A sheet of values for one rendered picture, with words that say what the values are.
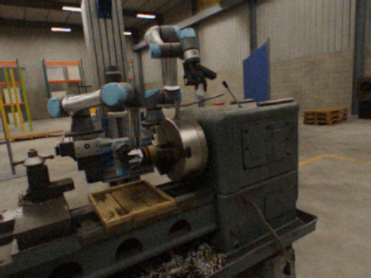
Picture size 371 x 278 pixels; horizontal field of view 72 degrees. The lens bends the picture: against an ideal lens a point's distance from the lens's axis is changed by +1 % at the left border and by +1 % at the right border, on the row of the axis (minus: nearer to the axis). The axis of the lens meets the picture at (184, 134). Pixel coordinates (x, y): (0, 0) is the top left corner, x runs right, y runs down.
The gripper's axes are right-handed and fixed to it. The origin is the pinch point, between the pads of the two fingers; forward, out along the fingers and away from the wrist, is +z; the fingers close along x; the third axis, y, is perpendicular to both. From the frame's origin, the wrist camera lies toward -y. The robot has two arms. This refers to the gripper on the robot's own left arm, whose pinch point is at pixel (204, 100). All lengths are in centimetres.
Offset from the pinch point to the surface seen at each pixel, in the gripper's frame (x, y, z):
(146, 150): -8.5, 30.9, 19.2
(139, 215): 1, 43, 44
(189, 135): 3.2, 14.1, 15.8
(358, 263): -13, -118, 131
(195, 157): 3.1, 12.8, 26.3
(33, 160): -15, 75, 15
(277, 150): 7.1, -35.0, 31.8
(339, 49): -420, -969, -228
